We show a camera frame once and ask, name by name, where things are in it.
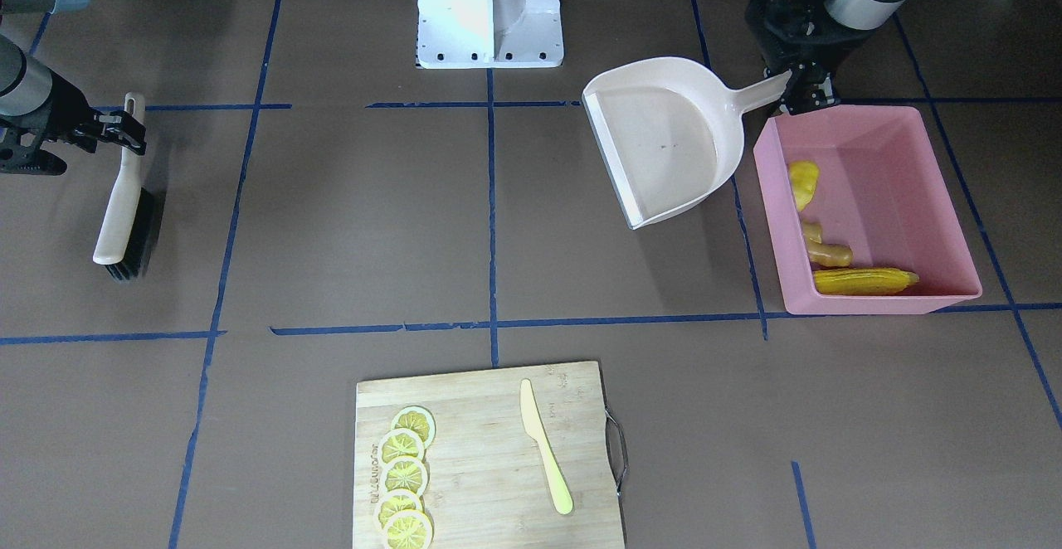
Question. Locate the beige plastic dustpan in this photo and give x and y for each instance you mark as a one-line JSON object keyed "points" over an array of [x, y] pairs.
{"points": [[670, 132]]}

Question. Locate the lemon slice top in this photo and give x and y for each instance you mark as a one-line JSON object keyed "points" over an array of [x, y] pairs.
{"points": [[417, 419]]}

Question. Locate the yellow plastic knife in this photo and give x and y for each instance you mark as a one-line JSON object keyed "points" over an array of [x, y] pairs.
{"points": [[559, 492]]}

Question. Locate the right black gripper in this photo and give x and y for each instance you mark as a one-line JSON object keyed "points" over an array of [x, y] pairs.
{"points": [[68, 116]]}

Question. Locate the yellow toy corn cob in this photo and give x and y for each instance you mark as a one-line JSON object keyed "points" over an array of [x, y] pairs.
{"points": [[863, 281]]}

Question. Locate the yellow toy potato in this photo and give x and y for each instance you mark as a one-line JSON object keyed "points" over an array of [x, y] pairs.
{"points": [[803, 177]]}

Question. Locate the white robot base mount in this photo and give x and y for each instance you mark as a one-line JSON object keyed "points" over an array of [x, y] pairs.
{"points": [[489, 34]]}

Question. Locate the lemon slice bottom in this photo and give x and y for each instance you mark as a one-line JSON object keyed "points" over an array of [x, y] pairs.
{"points": [[408, 529]]}

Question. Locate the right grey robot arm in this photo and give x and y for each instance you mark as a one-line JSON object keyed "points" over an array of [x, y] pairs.
{"points": [[26, 80]]}

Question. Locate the lemon slice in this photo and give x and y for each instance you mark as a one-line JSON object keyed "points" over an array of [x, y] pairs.
{"points": [[401, 443], [417, 419], [408, 529], [393, 502], [406, 474]]}

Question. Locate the beige hand brush black bristles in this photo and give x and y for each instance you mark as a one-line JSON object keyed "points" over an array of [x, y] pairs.
{"points": [[123, 238]]}

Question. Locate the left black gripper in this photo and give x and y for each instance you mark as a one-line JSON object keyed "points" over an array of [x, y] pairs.
{"points": [[817, 41]]}

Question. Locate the pink plastic bin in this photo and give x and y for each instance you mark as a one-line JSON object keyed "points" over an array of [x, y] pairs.
{"points": [[881, 192]]}

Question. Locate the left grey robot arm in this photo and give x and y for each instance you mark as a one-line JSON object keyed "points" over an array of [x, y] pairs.
{"points": [[864, 15]]}

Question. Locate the tan toy ginger root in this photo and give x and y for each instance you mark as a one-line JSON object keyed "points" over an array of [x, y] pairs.
{"points": [[826, 255]]}

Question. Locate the bamboo cutting board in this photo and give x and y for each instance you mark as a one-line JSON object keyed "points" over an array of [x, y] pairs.
{"points": [[487, 486]]}

